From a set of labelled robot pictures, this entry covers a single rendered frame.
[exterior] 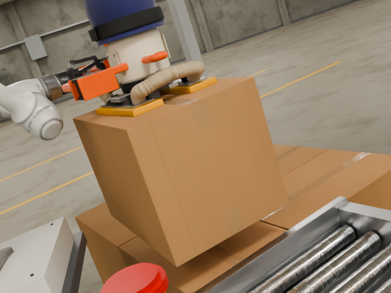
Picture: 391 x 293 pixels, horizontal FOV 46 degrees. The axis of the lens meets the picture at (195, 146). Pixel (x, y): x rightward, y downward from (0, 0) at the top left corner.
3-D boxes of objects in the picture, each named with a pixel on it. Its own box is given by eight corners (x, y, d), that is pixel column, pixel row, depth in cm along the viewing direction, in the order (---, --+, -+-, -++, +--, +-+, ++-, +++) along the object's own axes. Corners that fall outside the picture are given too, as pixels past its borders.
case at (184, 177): (290, 203, 138) (254, 76, 128) (176, 268, 123) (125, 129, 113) (198, 172, 192) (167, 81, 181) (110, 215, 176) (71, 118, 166)
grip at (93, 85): (120, 88, 105) (112, 67, 104) (85, 101, 102) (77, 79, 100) (107, 89, 113) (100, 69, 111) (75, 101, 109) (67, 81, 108)
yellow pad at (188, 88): (218, 82, 138) (213, 66, 137) (191, 93, 134) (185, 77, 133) (168, 86, 168) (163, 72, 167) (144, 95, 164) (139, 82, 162)
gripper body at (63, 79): (50, 74, 159) (75, 65, 164) (59, 97, 162) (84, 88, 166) (56, 72, 153) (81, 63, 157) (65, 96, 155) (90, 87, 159)
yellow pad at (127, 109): (164, 104, 130) (159, 88, 129) (134, 117, 126) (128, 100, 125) (122, 104, 160) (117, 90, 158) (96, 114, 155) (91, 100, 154)
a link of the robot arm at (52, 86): (44, 103, 160) (60, 97, 162) (50, 103, 152) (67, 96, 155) (34, 78, 158) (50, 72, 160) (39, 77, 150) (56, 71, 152)
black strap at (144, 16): (177, 14, 136) (173, 0, 135) (107, 36, 126) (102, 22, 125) (146, 25, 156) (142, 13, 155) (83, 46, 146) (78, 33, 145)
